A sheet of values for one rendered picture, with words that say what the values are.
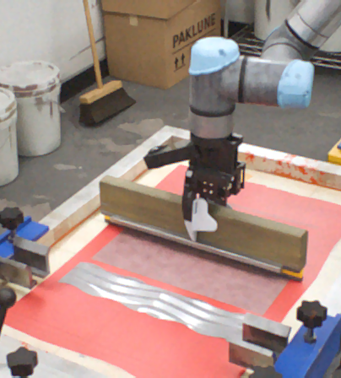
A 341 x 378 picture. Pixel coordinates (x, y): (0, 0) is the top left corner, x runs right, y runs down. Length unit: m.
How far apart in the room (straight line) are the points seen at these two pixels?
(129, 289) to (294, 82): 0.44
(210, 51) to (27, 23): 2.94
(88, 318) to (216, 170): 0.32
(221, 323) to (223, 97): 0.36
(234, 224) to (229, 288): 0.11
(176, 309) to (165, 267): 0.13
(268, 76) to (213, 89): 0.09
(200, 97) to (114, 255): 0.36
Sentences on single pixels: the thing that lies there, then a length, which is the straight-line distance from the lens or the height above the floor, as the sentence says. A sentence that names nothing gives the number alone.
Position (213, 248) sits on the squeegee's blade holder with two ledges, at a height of 0.99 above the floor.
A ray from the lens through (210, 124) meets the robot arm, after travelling 1.35.
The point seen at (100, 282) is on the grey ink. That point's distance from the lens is 1.45.
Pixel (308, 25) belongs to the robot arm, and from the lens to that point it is 1.40.
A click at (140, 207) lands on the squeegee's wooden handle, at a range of 1.53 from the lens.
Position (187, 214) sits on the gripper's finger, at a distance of 1.44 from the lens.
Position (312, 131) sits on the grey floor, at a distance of 4.17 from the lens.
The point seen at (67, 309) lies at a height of 0.95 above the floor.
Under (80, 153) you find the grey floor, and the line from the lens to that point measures 3.97.
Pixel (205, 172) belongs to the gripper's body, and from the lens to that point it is 1.40.
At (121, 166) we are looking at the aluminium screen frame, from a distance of 1.74.
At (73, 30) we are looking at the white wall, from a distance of 4.52.
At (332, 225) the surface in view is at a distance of 1.62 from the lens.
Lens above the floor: 1.81
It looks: 30 degrees down
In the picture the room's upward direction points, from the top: 2 degrees counter-clockwise
